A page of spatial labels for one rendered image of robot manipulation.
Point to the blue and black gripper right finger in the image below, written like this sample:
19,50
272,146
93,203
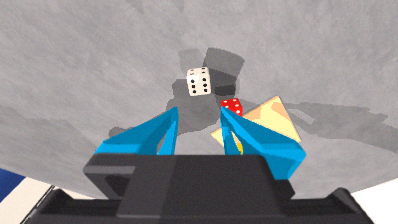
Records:
282,153

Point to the red die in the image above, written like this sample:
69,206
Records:
233,104

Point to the yellow die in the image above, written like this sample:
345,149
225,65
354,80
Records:
240,147

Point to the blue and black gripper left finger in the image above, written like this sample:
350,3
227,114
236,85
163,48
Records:
143,139

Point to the peach flat mat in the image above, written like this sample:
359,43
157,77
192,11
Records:
272,115

